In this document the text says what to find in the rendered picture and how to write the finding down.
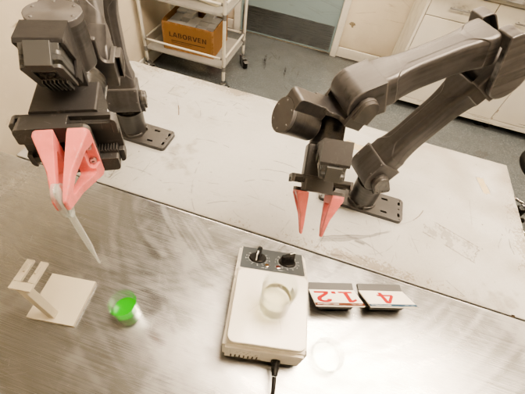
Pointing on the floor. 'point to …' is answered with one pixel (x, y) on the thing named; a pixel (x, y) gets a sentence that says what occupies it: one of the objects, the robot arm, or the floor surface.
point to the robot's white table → (266, 152)
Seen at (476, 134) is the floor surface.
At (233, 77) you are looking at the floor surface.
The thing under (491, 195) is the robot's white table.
